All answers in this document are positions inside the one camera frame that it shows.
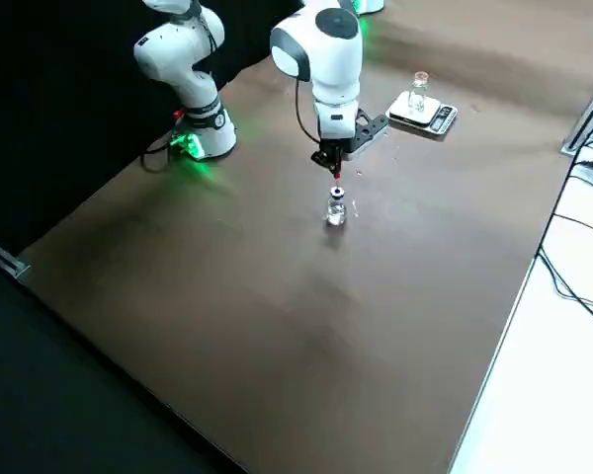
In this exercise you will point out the silver electronic balance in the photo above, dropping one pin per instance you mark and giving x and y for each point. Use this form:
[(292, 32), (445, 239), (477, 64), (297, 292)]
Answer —
[(440, 118)]

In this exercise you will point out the clear glass bottle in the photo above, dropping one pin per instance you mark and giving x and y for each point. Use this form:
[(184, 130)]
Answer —
[(418, 94)]

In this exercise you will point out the clear dropper bottle blue cap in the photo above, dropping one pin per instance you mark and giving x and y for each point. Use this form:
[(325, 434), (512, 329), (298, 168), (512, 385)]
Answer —
[(336, 212)]

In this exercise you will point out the aluminium frame post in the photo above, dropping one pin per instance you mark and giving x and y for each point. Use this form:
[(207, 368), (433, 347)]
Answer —
[(588, 118)]

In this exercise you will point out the aluminium corner rail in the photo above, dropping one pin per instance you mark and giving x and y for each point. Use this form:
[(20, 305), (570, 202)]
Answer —
[(5, 257)]

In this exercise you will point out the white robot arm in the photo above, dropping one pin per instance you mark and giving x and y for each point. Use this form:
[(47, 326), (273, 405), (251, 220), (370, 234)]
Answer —
[(336, 64), (370, 5)]

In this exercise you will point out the red bulb glass dropper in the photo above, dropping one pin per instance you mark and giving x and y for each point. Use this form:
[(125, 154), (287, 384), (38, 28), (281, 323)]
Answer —
[(336, 175)]

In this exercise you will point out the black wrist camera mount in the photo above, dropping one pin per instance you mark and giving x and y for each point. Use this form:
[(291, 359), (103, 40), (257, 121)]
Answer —
[(370, 131)]

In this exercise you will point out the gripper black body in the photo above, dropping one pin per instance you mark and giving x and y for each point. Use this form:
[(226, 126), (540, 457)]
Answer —
[(333, 148)]

